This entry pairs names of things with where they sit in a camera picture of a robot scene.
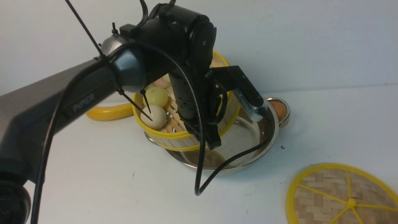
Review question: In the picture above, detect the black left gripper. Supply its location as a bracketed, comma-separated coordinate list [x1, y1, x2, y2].
[169, 67, 224, 150]

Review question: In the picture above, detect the yellow-rimmed bamboo steamer basket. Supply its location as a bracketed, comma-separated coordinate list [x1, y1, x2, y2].
[132, 50, 241, 152]

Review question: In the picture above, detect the yellow-rimmed woven steamer lid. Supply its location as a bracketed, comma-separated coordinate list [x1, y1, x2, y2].
[285, 163, 398, 224]

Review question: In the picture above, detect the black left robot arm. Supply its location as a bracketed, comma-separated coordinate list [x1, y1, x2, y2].
[1, 0, 221, 224]

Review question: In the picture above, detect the stainless steel pot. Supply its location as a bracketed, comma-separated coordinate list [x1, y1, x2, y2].
[145, 99, 281, 175]

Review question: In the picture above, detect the yellow-green toy bun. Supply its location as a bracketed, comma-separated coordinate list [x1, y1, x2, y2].
[145, 86, 169, 108]

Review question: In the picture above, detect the pink toy dumpling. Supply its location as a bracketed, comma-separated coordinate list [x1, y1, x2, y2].
[153, 74, 171, 89]

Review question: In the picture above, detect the brown toy bread roll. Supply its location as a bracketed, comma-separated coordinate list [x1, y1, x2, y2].
[267, 98, 290, 128]

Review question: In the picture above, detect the yellow toy banana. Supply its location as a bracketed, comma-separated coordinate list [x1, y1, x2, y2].
[86, 104, 134, 121]

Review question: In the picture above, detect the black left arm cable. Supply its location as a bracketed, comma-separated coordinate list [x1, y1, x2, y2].
[30, 42, 271, 224]

